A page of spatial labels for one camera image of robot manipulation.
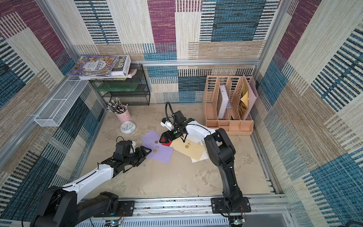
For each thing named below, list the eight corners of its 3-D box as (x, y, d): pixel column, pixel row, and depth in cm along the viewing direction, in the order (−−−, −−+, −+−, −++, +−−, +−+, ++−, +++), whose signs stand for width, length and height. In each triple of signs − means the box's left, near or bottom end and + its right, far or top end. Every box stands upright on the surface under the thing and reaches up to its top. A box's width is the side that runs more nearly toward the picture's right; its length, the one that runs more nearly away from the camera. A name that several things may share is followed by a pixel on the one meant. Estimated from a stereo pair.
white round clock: (120, 133, 105) (118, 131, 102) (123, 123, 111) (122, 120, 108) (134, 133, 105) (132, 131, 102) (136, 123, 111) (135, 120, 108)
